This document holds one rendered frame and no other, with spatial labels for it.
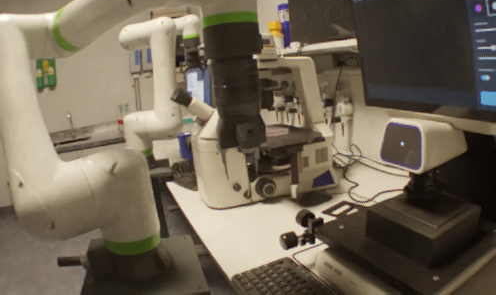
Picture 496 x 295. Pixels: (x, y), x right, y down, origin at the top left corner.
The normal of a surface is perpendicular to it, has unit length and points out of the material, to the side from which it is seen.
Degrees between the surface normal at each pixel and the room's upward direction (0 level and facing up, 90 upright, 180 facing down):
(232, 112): 100
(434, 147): 79
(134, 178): 89
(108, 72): 90
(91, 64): 90
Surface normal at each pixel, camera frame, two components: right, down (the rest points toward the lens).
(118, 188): 0.77, -0.03
